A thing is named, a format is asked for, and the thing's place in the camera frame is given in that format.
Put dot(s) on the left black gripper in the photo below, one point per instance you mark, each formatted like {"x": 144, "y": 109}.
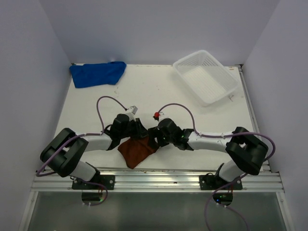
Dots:
{"x": 140, "y": 129}

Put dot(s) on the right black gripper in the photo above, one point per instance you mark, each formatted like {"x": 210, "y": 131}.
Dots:
{"x": 154, "y": 132}

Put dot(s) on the brown orange towel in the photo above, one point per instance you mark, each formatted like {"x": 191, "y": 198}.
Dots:
{"x": 134, "y": 151}

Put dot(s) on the blue towel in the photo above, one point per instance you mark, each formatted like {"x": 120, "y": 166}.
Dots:
{"x": 90, "y": 75}

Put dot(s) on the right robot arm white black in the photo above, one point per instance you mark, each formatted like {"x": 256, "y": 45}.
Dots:
{"x": 247, "y": 152}

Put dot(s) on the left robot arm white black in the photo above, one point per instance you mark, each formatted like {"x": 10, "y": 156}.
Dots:
{"x": 63, "y": 155}

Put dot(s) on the white plastic basket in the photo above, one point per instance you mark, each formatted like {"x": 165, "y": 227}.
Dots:
{"x": 207, "y": 79}

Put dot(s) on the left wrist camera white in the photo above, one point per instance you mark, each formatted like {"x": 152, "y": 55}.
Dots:
{"x": 132, "y": 110}

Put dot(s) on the aluminium front rail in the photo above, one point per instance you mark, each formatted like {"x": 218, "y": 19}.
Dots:
{"x": 143, "y": 180}

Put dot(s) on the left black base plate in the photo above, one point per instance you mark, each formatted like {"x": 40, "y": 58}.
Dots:
{"x": 97, "y": 182}

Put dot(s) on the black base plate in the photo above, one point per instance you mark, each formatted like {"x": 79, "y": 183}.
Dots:
{"x": 212, "y": 182}
{"x": 97, "y": 182}

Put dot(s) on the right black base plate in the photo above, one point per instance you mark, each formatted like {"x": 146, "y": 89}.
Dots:
{"x": 212, "y": 182}

